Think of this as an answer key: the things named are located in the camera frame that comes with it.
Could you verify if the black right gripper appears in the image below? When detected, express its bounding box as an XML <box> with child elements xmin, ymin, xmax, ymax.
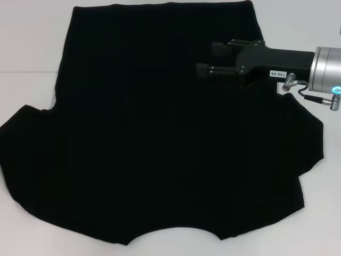
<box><xmin>196</xmin><ymin>39</ymin><xmax>316</xmax><ymax>90</ymax></box>

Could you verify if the black t-shirt with white print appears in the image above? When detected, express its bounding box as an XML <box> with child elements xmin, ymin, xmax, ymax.
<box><xmin>0</xmin><ymin>0</ymin><xmax>325</xmax><ymax>239</ymax></box>

